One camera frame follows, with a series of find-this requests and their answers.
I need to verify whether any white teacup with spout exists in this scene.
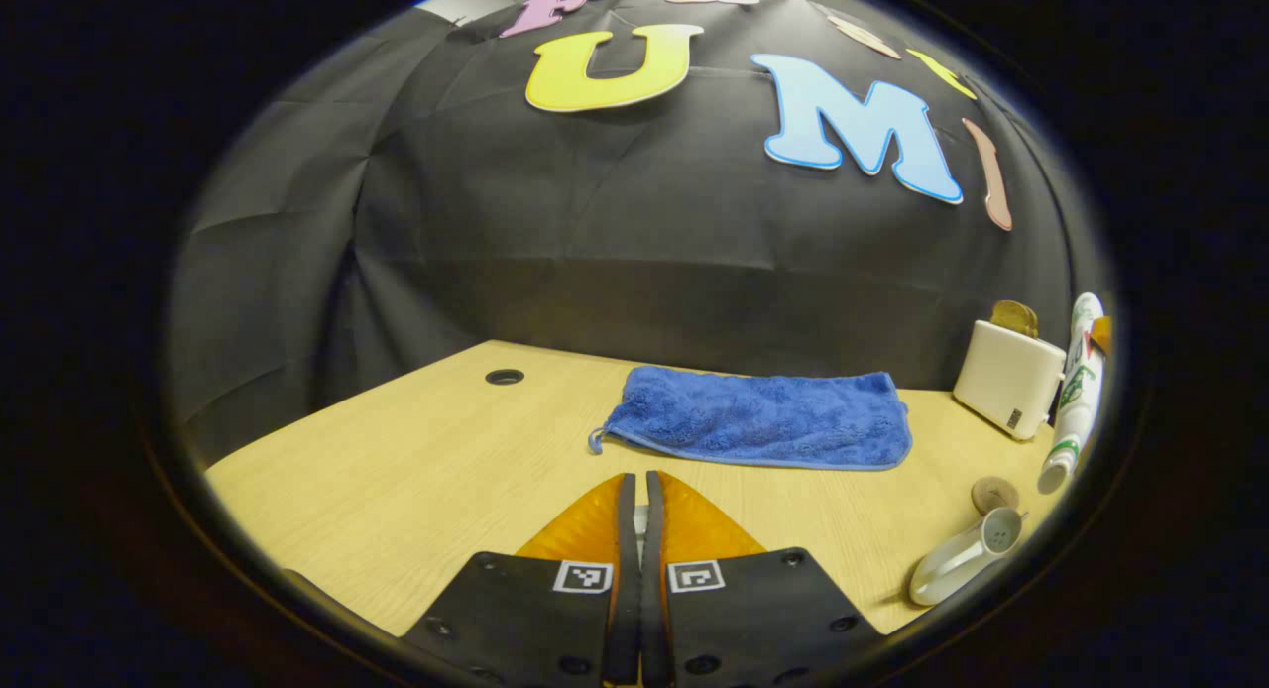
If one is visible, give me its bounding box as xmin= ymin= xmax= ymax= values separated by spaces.
xmin=908 ymin=507 xmax=1029 ymax=607

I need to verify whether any brown bread slice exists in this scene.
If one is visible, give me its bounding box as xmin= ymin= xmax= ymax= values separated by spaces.
xmin=990 ymin=300 xmax=1039 ymax=339

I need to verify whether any white toaster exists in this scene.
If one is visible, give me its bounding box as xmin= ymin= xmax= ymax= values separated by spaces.
xmin=953 ymin=319 xmax=1068 ymax=441

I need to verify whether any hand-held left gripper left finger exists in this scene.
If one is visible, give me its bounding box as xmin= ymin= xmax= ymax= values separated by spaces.
xmin=402 ymin=472 xmax=640 ymax=687

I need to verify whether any black backdrop cloth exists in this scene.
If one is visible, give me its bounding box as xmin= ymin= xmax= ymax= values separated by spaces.
xmin=169 ymin=0 xmax=1092 ymax=463

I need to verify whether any blue towel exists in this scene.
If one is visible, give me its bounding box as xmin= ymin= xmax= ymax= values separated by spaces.
xmin=588 ymin=365 xmax=914 ymax=471

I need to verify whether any white green-label water bottle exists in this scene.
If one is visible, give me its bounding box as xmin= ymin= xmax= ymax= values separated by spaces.
xmin=1037 ymin=292 xmax=1106 ymax=496

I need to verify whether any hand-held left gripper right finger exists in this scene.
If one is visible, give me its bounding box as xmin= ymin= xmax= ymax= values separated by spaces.
xmin=644 ymin=470 xmax=883 ymax=687

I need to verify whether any round cork coaster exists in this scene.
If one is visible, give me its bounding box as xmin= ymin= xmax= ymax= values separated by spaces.
xmin=971 ymin=476 xmax=1021 ymax=516

